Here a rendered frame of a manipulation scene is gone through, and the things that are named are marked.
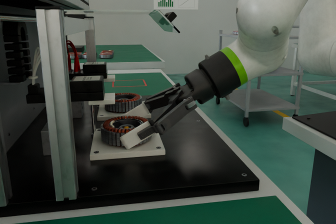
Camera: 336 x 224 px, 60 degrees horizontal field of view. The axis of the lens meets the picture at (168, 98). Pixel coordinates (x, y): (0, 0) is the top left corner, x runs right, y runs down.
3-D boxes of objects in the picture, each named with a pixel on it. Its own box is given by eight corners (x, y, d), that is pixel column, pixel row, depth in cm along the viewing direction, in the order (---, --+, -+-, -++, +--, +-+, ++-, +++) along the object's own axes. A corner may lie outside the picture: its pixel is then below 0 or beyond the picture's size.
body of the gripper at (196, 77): (220, 100, 62) (183, 123, 62) (208, 91, 70) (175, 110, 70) (205, 71, 60) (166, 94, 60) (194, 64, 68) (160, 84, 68)
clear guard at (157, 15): (165, 31, 101) (165, 13, 99) (180, 33, 78) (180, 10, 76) (67, 31, 95) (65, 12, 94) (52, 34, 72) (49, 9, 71)
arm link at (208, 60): (212, 45, 68) (226, 49, 59) (232, 87, 71) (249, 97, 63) (189, 58, 68) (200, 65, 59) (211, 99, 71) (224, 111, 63)
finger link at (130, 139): (156, 131, 60) (156, 132, 59) (127, 148, 60) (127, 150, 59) (148, 119, 59) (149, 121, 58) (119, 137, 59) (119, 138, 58)
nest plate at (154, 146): (155, 129, 74) (155, 124, 74) (165, 155, 60) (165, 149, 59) (95, 133, 71) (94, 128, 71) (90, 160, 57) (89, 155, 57)
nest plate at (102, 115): (145, 104, 97) (145, 100, 97) (151, 118, 83) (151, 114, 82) (99, 106, 95) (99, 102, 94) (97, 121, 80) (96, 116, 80)
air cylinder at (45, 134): (74, 140, 67) (72, 117, 66) (69, 154, 60) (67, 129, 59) (51, 141, 66) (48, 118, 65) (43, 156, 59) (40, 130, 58)
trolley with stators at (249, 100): (257, 101, 397) (263, 24, 372) (302, 126, 301) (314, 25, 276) (215, 103, 387) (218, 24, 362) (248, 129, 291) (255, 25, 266)
